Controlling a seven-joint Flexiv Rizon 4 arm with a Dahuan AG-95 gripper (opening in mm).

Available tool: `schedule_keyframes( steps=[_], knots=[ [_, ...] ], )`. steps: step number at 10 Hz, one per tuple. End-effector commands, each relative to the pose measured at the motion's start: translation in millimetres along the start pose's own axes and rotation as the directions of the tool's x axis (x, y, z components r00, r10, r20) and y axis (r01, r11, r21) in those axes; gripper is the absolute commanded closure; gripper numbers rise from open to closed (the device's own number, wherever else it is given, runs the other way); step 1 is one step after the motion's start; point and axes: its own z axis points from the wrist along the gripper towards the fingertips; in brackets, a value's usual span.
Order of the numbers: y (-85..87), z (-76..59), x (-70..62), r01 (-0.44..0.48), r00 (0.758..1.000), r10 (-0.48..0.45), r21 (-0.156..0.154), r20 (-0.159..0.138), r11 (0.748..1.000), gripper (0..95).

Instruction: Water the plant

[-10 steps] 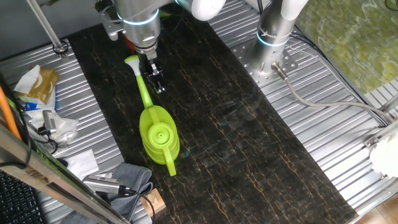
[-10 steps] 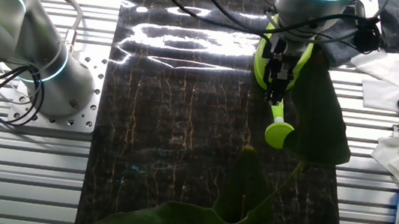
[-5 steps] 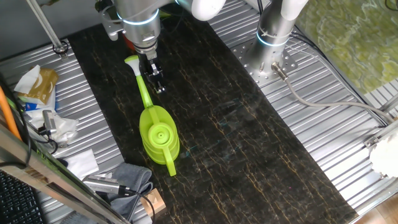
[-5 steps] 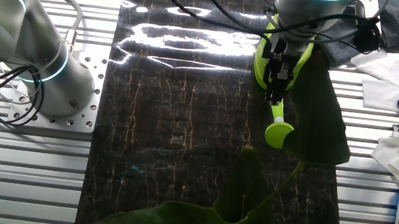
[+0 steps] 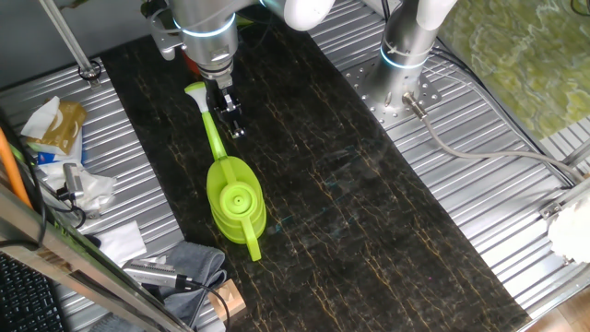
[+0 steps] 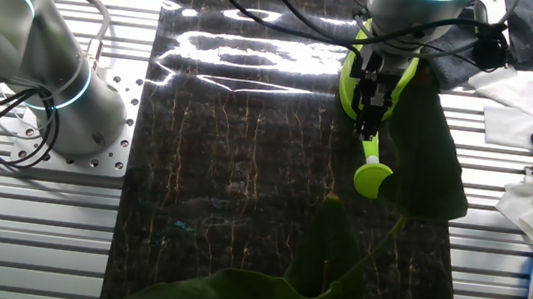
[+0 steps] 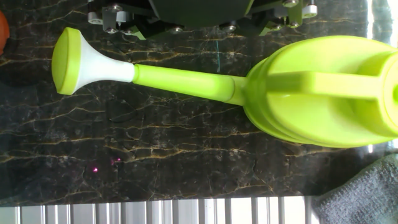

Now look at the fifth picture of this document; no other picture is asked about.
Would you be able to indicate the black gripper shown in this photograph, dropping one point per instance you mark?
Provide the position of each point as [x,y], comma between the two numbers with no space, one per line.
[228,103]

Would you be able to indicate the lime green watering can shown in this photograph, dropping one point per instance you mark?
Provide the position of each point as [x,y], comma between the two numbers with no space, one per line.
[235,203]

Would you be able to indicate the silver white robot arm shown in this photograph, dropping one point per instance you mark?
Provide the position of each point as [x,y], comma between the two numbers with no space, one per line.
[401,69]

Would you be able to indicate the red plant pot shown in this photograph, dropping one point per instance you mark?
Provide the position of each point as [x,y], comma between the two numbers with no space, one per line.
[190,64]

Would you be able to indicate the green leafy plant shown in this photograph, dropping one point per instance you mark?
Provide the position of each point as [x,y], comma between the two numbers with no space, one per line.
[149,8]

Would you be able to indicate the grey terry towel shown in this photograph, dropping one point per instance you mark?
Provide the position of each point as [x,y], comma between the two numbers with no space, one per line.
[198,263]

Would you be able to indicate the black marble mat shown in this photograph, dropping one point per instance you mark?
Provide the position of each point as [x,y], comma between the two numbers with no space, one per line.
[345,207]

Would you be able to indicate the crumpled white tissue pile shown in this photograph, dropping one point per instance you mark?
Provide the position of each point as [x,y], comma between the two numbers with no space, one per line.
[97,189]

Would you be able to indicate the flat white paper napkin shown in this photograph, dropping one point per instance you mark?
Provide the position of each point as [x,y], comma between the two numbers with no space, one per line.
[121,242]

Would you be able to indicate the gold tissue box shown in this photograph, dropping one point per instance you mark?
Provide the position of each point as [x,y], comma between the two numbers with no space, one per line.
[64,126]

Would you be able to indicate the small wooden block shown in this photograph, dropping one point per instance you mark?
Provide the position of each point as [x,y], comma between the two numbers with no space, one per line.
[230,299]

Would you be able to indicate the aluminium tripod pole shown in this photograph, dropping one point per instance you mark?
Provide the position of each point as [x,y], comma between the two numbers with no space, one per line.
[69,41]

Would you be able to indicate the blue white packet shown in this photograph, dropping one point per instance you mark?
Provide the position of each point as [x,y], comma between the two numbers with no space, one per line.
[46,159]

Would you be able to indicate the orange rod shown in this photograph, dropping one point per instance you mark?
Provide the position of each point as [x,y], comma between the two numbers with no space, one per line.
[11,170]

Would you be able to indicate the black keyboard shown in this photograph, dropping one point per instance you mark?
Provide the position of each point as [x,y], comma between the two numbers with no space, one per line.
[23,299]

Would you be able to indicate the white fluffy cloth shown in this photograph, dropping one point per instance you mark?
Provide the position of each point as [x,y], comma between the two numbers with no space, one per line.
[571,230]

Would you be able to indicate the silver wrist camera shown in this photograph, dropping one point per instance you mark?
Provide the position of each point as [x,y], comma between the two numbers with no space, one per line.
[166,43]

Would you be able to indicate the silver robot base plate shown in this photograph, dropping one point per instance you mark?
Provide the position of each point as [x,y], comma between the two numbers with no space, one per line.
[364,87]

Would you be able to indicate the metal frame bar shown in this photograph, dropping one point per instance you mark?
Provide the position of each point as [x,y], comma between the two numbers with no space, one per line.
[69,258]

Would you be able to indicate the aluminium profile rail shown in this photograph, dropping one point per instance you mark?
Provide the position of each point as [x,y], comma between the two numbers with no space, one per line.
[567,198]

